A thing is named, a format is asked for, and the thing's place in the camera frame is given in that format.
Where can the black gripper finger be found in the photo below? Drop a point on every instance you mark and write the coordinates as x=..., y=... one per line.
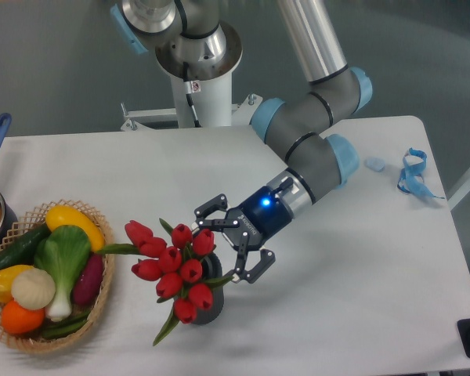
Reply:
x=205, y=220
x=250, y=273

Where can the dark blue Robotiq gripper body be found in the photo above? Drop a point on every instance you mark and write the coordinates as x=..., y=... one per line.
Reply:
x=260, y=216

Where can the red tulip bouquet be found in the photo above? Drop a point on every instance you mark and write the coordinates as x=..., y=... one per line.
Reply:
x=160, y=262

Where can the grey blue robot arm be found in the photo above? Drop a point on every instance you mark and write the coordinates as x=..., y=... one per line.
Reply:
x=199, y=53

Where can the dark grey ribbed vase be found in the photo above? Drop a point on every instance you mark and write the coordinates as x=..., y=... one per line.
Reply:
x=201, y=299

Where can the small light blue cap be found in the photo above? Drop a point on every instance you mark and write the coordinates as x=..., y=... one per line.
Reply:
x=375, y=164

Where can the purple sweet potato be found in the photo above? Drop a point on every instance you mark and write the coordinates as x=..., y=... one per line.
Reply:
x=88, y=284

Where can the blue ribbon strip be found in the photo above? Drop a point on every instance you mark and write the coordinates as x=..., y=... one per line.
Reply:
x=411, y=179

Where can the green bok choy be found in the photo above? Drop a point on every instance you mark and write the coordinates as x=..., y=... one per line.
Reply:
x=63, y=255

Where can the green bean pods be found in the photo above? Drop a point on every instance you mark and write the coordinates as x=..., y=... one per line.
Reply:
x=65, y=327

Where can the green cucumber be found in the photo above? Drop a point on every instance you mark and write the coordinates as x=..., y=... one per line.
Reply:
x=21, y=251

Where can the white steamed bun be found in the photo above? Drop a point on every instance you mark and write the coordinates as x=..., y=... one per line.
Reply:
x=33, y=289

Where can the woven wicker basket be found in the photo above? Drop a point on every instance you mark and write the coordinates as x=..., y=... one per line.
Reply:
x=34, y=343

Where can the yellow bell pepper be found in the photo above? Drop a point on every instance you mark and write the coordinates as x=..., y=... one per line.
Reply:
x=7, y=276

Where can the orange fruit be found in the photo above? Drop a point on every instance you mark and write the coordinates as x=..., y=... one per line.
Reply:
x=16, y=319

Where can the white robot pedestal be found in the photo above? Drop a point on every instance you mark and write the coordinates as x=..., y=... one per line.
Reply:
x=209, y=102

